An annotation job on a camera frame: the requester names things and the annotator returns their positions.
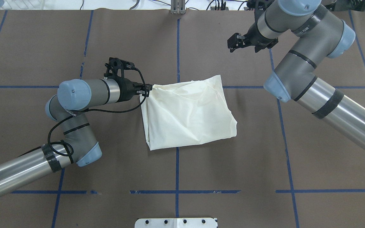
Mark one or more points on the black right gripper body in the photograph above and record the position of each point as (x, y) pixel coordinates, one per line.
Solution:
(254, 37)

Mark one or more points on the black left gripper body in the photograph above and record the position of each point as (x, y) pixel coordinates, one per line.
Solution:
(126, 90)

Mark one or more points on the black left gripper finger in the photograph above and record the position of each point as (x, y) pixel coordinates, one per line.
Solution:
(146, 89)

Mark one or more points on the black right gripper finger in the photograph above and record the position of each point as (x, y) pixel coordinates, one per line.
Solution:
(233, 47)
(236, 38)

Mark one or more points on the white long-sleeve cat shirt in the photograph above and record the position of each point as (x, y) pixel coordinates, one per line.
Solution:
(187, 113)

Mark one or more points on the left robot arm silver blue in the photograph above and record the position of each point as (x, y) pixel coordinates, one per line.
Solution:
(71, 139)

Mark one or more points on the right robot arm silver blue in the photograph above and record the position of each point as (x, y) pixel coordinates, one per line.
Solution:
(320, 35)

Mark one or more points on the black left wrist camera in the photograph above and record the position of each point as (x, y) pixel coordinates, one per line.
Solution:
(116, 67)

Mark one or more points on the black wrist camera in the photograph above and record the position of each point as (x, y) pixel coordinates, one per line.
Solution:
(116, 67)
(258, 6)

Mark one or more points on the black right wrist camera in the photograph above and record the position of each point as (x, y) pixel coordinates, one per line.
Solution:
(258, 6)

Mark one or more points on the aluminium frame post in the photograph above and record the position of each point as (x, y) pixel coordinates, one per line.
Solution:
(178, 7)

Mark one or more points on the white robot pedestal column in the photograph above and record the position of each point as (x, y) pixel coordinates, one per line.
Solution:
(176, 223)

